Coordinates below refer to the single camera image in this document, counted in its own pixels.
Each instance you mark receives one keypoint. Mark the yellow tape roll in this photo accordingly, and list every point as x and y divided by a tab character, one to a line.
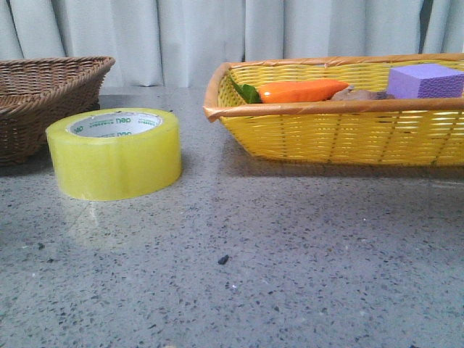
115	154

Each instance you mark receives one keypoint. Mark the small black debris piece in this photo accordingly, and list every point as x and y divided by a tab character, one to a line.
223	260

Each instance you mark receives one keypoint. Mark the orange toy carrot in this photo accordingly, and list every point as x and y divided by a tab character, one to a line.
289	91

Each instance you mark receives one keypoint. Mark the brown object in basket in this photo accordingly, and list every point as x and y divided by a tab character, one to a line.
350	93

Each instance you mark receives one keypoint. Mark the white curtain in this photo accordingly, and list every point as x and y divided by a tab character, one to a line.
180	43

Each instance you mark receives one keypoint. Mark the yellow woven basket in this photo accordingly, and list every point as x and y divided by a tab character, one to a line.
409	132

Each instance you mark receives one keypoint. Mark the brown wicker basket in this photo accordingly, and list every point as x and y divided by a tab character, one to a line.
38	92

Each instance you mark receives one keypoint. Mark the purple foam block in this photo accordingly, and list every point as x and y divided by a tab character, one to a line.
425	81

